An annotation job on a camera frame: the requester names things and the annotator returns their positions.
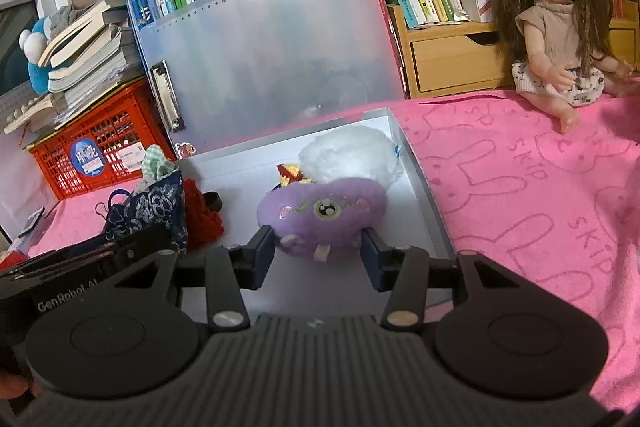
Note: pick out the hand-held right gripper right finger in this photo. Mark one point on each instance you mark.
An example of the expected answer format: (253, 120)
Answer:
(372, 259)

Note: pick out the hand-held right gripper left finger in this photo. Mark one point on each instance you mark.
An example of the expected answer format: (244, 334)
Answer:
(263, 257)

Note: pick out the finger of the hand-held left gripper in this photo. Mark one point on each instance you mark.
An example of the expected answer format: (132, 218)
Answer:
(145, 241)

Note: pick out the blue patterned fabric pouch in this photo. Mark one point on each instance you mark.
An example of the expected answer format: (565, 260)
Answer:
(155, 207)

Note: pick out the red crocheted flower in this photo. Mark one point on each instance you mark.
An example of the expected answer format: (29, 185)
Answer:
(202, 222)

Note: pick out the purple plush toy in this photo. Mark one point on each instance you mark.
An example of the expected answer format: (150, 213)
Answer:
(325, 207)

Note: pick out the green striped scrunchie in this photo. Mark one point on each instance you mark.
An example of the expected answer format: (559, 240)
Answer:
(157, 162)

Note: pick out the yellow red crocheted toy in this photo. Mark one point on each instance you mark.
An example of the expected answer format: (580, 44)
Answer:
(292, 174)

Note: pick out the silver cardboard box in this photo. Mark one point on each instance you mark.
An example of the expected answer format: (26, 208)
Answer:
(240, 172)

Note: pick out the white fluffy pompom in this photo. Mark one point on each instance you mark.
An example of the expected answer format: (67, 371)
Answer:
(350, 152)

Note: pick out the person's left hand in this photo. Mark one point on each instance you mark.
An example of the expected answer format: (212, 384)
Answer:
(11, 384)

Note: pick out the black binder clip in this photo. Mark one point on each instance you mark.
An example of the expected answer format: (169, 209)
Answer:
(102, 209)

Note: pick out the black round disc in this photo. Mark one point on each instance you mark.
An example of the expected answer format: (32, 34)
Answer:
(212, 201)

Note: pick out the black remote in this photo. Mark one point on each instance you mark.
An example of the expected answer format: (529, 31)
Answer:
(31, 223)

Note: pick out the red plastic crate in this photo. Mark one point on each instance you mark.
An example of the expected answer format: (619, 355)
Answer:
(115, 127)

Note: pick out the pink rabbit print cloth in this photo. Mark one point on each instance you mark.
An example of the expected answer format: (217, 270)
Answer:
(500, 207)

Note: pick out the stack of lying books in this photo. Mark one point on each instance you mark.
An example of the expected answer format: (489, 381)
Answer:
(95, 57)

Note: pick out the blue white cat plush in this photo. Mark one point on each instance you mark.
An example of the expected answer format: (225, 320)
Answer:
(35, 67)

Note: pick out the translucent clip file folder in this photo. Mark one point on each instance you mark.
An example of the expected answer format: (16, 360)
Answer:
(270, 47)

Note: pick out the wooden drawer organizer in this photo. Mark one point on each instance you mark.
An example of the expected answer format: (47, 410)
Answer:
(450, 62)

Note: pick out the grey cloth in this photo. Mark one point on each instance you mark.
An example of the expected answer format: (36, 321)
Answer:
(65, 19)

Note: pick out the brown haired doll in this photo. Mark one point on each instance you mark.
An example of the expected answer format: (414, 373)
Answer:
(545, 17)

